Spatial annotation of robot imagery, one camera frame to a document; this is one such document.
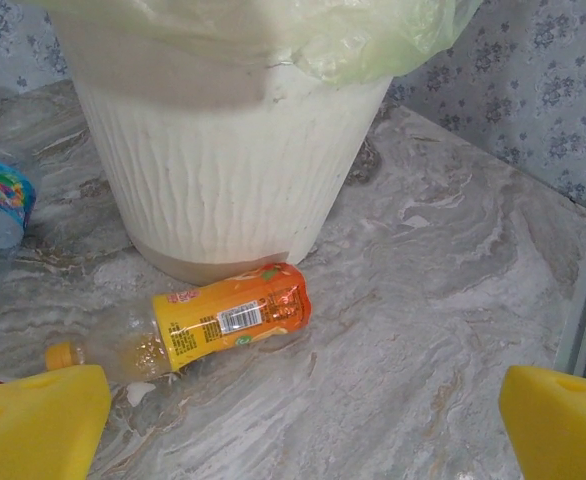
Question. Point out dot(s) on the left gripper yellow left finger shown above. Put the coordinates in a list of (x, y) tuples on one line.
[(33, 430)]

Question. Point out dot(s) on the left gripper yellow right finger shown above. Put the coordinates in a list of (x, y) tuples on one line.
[(563, 435)]

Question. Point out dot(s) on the yellow orange juice bottle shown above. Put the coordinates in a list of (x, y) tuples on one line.
[(223, 320)]

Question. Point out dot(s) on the white ribbed plastic bin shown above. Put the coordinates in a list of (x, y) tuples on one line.
[(213, 175)]

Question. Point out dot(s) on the small white plastic scrap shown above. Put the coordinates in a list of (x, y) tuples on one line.
[(140, 393)]

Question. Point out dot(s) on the colourful blue label clear bottle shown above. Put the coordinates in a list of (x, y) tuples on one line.
[(3, 190)]

